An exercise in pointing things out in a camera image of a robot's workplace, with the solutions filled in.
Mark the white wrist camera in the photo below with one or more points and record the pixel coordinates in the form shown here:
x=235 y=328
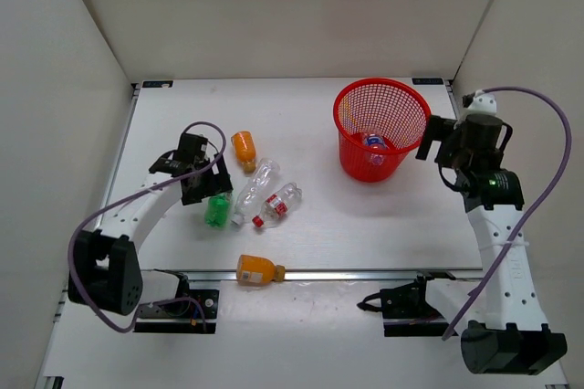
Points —
x=192 y=144
x=478 y=102

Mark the green plastic soda bottle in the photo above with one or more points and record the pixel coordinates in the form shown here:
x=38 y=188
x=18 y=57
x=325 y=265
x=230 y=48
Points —
x=217 y=211

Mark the large clear plastic bottle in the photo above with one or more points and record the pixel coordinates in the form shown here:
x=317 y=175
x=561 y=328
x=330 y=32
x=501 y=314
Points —
x=259 y=183

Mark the dark label sticker right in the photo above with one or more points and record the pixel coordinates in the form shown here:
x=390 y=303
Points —
x=427 y=81

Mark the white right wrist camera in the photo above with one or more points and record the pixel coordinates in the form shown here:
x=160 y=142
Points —
x=478 y=102

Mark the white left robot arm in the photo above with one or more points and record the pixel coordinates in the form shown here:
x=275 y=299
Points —
x=104 y=268

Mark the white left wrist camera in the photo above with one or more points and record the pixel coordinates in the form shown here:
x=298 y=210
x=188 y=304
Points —
x=192 y=144

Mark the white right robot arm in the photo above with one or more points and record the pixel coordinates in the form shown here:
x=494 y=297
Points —
x=500 y=324

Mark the blue label water bottle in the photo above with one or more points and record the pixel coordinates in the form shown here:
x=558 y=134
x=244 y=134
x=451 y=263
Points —
x=376 y=143

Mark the dark label sticker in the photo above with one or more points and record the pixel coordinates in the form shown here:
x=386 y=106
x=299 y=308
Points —
x=157 y=84
x=427 y=81

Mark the dark label sticker left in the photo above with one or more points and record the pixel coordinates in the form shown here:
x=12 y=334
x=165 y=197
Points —
x=157 y=84

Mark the orange juice bottle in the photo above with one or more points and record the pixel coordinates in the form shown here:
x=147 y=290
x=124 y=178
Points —
x=245 y=151
x=257 y=271

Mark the clear bottle red label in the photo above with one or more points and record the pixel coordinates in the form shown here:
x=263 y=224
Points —
x=278 y=206

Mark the aluminium table left rail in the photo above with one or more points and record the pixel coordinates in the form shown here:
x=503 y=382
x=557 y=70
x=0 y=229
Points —
x=114 y=140

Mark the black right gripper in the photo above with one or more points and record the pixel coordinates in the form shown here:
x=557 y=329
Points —
x=440 y=129

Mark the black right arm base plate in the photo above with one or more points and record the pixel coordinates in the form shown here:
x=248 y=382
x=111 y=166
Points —
x=404 y=309

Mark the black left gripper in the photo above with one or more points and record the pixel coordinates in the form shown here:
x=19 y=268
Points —
x=218 y=183

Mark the orange juice bottle far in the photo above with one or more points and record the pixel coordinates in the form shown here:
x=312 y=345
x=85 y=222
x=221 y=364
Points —
x=245 y=151

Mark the red mesh plastic bin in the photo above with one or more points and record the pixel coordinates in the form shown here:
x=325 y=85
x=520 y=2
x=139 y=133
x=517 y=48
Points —
x=388 y=107

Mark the orange juice bottle near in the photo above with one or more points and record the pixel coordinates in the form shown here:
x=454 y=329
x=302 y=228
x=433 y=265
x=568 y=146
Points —
x=257 y=271

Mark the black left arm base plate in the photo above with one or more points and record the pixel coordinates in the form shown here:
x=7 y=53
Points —
x=183 y=317

